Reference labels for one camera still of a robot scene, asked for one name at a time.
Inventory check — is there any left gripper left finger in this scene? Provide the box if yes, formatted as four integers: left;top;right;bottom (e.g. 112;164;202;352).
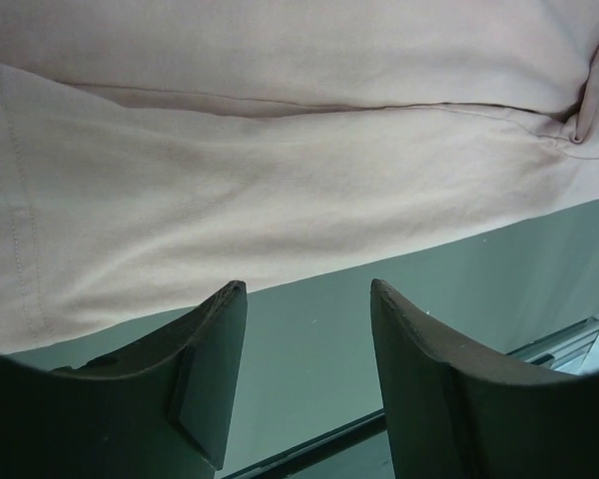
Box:
0;281;248;478

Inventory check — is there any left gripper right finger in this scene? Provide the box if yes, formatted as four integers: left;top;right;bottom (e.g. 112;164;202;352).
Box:
370;279;599;478

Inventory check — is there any pink t shirt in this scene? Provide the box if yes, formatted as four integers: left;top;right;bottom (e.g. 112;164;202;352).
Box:
0;1;599;354

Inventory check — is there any aluminium frame rail front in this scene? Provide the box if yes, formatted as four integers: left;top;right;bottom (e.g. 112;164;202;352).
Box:
509;317;599;375

